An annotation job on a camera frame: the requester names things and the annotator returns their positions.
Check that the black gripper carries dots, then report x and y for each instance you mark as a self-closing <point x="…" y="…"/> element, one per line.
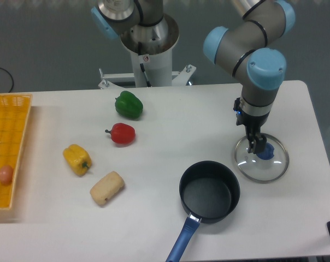
<point x="253" y="118"/>

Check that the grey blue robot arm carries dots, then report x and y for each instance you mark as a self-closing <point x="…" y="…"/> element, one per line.
<point x="242" y="52"/>

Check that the beige bread loaf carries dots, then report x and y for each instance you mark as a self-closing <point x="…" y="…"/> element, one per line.
<point x="106" y="188"/>

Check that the glass pot lid blue knob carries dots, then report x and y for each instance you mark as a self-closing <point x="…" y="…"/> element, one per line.
<point x="264" y="167"/>

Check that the green bell pepper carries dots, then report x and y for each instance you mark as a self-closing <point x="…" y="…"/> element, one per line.
<point x="128" y="105"/>

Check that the red bell pepper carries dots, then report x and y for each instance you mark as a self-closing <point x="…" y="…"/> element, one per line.
<point x="121" y="133"/>

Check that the yellow bell pepper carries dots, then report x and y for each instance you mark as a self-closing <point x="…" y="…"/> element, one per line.
<point x="78" y="159"/>

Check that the yellow woven basket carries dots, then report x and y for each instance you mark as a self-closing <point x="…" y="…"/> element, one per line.
<point x="15" y="110"/>

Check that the brown egg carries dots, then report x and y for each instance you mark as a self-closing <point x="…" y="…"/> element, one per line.
<point x="6" y="174"/>

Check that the dark saucepan blue handle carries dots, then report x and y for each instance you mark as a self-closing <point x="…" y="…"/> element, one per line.
<point x="209" y="192"/>

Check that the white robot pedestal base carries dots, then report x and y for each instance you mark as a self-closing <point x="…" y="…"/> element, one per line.
<point x="150" y="50"/>

